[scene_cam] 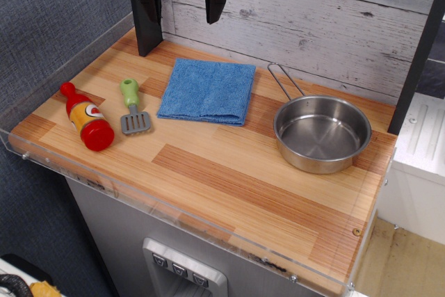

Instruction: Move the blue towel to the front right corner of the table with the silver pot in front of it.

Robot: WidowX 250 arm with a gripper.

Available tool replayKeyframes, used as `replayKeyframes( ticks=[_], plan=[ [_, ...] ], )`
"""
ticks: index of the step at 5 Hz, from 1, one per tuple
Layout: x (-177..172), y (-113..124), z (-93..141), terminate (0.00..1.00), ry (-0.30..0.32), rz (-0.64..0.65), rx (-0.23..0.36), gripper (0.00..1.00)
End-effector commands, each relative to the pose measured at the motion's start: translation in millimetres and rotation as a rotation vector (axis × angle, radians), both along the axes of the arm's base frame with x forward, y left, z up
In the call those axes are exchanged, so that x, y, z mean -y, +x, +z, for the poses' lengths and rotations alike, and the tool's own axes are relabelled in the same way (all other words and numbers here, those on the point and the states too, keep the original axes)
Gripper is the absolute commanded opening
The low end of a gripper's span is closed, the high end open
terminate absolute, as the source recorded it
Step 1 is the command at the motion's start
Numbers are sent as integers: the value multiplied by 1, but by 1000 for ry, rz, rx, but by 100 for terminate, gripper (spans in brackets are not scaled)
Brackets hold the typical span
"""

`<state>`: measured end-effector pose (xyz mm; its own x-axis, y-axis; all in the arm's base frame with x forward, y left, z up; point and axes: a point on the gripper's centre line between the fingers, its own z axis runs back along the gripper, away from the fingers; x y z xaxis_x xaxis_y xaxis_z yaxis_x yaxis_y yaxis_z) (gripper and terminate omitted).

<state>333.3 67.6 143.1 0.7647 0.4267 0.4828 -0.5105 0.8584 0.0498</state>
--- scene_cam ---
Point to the red toy ketchup bottle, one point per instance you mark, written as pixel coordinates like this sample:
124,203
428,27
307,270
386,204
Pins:
94,130

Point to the yellow object bottom left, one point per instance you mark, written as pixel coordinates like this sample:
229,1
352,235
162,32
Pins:
44,289

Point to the white side counter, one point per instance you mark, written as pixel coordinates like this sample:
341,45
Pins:
412,196

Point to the stainless steel pan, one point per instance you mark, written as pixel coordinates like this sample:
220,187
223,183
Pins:
320,134

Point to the grey cabinet with button panel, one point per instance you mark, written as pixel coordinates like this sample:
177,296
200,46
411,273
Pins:
146,256

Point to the green grey toy spatula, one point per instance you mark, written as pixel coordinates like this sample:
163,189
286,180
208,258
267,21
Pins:
135,121

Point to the dark frame post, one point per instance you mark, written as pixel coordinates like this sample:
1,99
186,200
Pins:
148,34
413,77

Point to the blue cloth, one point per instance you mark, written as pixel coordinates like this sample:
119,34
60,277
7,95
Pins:
208,91

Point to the dark left frame post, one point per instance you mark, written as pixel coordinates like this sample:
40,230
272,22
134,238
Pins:
148,34

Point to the dark right frame post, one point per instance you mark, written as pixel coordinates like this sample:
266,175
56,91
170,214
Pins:
413,77

